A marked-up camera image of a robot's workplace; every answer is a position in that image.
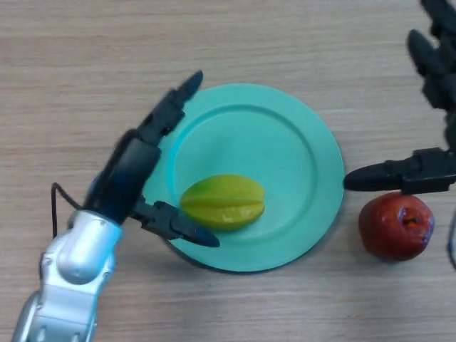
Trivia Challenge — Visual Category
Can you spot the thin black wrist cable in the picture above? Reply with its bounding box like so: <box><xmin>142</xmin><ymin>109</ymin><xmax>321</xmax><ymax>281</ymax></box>
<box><xmin>50</xmin><ymin>182</ymin><xmax>85</xmax><ymax>238</ymax></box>

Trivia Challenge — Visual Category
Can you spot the green round plate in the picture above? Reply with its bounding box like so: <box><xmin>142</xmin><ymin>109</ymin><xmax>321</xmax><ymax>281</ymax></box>
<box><xmin>142</xmin><ymin>83</ymin><xmax>345</xmax><ymax>274</ymax></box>

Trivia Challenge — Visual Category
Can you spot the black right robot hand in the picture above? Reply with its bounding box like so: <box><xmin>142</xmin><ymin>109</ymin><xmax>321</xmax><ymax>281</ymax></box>
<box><xmin>343</xmin><ymin>0</ymin><xmax>456</xmax><ymax>197</ymax></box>

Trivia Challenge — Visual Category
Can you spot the yellow starfruit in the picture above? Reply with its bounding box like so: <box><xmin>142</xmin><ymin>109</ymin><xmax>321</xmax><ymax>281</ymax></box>
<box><xmin>180</xmin><ymin>173</ymin><xmax>266</xmax><ymax>233</ymax></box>

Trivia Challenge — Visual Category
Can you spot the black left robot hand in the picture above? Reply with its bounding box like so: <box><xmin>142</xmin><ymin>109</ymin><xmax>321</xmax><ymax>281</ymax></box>
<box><xmin>83</xmin><ymin>70</ymin><xmax>221</xmax><ymax>248</ymax></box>

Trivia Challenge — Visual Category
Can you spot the red apple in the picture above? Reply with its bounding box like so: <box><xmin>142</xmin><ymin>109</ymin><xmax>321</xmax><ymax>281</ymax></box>
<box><xmin>358</xmin><ymin>192</ymin><xmax>437</xmax><ymax>262</ymax></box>

